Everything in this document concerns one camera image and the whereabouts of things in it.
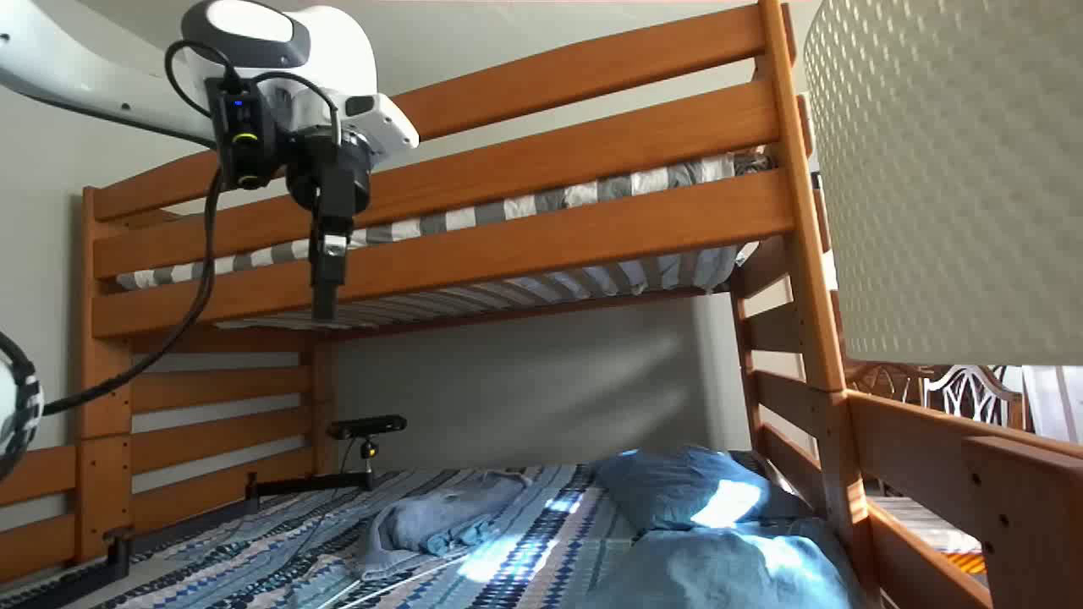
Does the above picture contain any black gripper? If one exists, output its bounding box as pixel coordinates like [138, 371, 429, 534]
[282, 125, 376, 326]

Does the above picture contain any light blue bed sheet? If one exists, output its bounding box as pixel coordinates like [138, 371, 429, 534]
[357, 466, 859, 609]

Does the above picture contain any grey white striped mattress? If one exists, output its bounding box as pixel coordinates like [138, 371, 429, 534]
[111, 150, 782, 330]

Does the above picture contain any blue patterned bedspread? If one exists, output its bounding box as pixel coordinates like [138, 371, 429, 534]
[0, 460, 638, 609]

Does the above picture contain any black metal clamp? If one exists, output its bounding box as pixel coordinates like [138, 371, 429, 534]
[30, 532, 137, 609]

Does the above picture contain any blue pillow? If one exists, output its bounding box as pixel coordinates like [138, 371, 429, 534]
[594, 444, 815, 534]

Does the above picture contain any white textured lamp shade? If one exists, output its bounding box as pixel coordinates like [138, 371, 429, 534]
[798, 0, 1083, 370]

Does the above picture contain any white ornate chair back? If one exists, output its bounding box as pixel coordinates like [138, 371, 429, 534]
[845, 363, 1030, 432]

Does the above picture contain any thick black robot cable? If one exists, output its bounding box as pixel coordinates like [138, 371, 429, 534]
[41, 38, 246, 415]

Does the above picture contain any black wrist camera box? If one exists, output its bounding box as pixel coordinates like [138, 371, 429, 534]
[202, 73, 284, 192]

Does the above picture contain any black stereo camera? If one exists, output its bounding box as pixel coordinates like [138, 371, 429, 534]
[325, 413, 409, 478]

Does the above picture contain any wooden bunk bed frame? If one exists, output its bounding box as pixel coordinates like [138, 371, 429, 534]
[0, 0, 1083, 609]

